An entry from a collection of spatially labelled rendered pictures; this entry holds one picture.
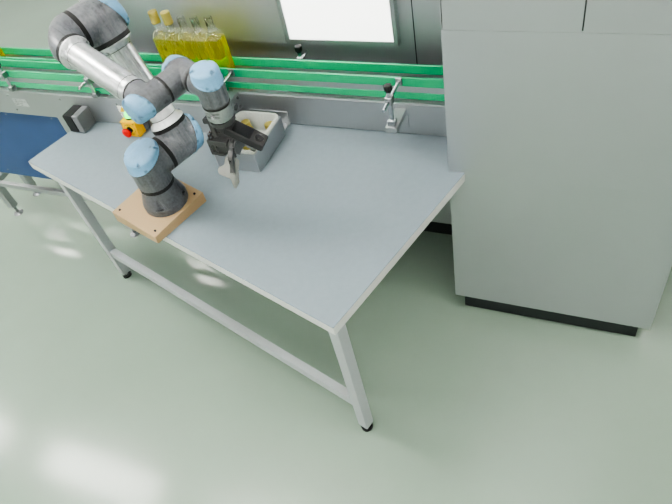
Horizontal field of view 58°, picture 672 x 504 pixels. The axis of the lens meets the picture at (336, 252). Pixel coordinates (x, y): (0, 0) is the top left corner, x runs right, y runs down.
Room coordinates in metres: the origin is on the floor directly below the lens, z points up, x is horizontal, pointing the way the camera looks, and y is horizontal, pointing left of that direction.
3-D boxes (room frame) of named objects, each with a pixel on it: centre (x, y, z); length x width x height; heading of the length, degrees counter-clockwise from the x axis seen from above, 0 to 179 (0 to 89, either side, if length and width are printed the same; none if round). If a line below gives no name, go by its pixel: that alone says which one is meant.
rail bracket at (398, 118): (1.65, -0.30, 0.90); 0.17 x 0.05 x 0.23; 148
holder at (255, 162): (1.87, 0.18, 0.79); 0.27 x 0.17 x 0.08; 148
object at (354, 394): (1.62, 0.52, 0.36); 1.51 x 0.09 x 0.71; 41
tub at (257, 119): (1.84, 0.20, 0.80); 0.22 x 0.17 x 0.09; 148
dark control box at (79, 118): (2.30, 0.88, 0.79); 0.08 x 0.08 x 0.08; 58
